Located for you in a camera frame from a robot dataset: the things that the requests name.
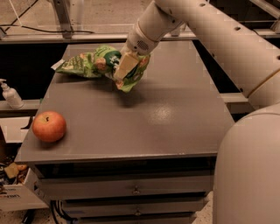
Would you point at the green rice chip bag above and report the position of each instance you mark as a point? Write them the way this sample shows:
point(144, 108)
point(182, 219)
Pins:
point(106, 60)

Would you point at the white pump bottle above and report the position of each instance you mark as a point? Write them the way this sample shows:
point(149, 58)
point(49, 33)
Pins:
point(11, 95)

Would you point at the metal frame rail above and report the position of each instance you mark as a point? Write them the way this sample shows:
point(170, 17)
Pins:
point(105, 38)

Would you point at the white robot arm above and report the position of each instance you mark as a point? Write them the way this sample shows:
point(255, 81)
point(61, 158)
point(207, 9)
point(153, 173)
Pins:
point(246, 187)

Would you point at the red apple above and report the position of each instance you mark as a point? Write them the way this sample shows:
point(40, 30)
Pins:
point(49, 126)

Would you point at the grey drawer cabinet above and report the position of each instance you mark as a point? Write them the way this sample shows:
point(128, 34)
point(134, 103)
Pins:
point(142, 157)

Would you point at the white cardboard box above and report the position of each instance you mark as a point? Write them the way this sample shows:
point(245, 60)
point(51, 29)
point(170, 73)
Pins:
point(24, 194)

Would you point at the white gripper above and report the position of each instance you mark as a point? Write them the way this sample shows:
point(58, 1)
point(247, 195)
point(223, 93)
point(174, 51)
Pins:
point(136, 44)

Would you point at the green jalapeno chip bag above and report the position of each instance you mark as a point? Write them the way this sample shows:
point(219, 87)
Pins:
point(81, 65)

